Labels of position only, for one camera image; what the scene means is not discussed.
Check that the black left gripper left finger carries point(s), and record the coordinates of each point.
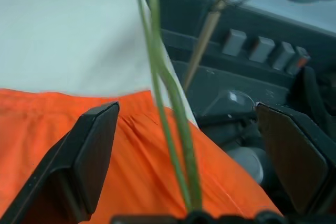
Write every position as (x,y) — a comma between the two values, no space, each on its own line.
(78,155)

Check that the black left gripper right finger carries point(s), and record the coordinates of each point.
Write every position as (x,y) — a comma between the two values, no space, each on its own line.
(296,155)

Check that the orange shorts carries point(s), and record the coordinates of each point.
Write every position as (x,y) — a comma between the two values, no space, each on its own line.
(141,155)

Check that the grey round cylinder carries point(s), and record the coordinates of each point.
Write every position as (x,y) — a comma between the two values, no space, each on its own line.
(248,162)

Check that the thin tan rod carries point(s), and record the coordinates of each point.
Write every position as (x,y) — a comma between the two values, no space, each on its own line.
(202,43)

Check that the grey block with orange mark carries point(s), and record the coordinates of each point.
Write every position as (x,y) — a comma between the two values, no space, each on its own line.
(298,61)

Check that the grey rectangular block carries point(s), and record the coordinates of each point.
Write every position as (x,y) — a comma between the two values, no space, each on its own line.
(283,55)
(234,41)
(261,48)

